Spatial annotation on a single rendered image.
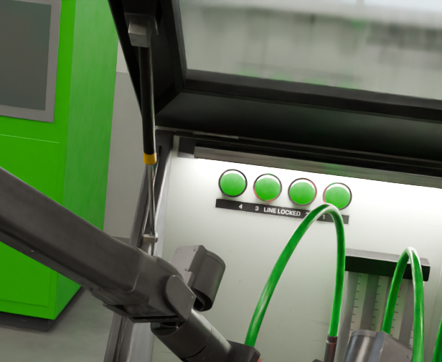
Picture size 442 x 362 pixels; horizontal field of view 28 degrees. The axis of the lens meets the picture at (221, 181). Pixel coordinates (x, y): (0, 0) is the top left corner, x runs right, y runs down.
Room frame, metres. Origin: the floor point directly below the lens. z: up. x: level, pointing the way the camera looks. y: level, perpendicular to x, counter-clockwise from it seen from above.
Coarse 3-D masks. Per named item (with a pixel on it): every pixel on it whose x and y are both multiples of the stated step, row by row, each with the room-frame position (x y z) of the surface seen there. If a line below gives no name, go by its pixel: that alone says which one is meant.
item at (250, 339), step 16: (320, 208) 1.23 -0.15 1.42; (336, 208) 1.29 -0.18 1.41; (304, 224) 1.18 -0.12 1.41; (336, 224) 1.32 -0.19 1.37; (288, 240) 1.15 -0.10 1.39; (288, 256) 1.13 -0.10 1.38; (272, 272) 1.11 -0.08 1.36; (336, 272) 1.37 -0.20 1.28; (272, 288) 1.09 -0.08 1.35; (336, 288) 1.38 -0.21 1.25; (336, 304) 1.38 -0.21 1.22; (256, 320) 1.06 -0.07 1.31; (336, 320) 1.38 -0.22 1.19; (256, 336) 1.06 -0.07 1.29; (336, 336) 1.38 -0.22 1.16
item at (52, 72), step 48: (0, 0) 3.66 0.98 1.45; (48, 0) 3.65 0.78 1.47; (96, 0) 3.96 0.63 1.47; (0, 48) 3.66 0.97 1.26; (48, 48) 3.64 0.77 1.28; (96, 48) 4.02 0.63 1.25; (0, 96) 3.66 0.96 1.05; (48, 96) 3.64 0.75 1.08; (96, 96) 4.08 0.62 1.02; (0, 144) 3.67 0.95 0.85; (48, 144) 3.64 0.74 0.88; (96, 144) 4.15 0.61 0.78; (48, 192) 3.64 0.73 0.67; (96, 192) 4.22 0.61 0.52; (0, 288) 3.66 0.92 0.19; (48, 288) 3.64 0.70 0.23
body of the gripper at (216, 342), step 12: (216, 336) 1.00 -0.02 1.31; (204, 348) 0.98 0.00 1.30; (216, 348) 0.99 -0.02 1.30; (228, 348) 1.01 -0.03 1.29; (240, 348) 1.02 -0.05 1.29; (252, 348) 1.01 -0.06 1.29; (192, 360) 0.98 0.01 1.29; (204, 360) 0.98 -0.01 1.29; (216, 360) 0.99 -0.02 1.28; (228, 360) 1.00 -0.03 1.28; (240, 360) 1.01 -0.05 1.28; (252, 360) 1.00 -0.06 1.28
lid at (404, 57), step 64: (128, 0) 1.14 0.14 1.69; (192, 0) 1.11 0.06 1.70; (256, 0) 1.09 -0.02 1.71; (320, 0) 1.07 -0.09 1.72; (384, 0) 1.05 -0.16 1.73; (128, 64) 1.29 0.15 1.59; (192, 64) 1.29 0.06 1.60; (256, 64) 1.26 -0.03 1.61; (320, 64) 1.23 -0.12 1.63; (384, 64) 1.21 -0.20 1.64; (192, 128) 1.49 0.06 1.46; (256, 128) 1.45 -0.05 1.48; (320, 128) 1.41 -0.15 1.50; (384, 128) 1.38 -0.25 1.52
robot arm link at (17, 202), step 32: (0, 192) 0.79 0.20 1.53; (32, 192) 0.82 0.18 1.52; (0, 224) 0.78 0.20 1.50; (32, 224) 0.81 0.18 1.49; (64, 224) 0.84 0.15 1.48; (32, 256) 0.84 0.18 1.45; (64, 256) 0.84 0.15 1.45; (96, 256) 0.87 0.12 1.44; (128, 256) 0.91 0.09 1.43; (96, 288) 0.89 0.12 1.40; (128, 288) 0.89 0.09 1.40; (160, 288) 0.93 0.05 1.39
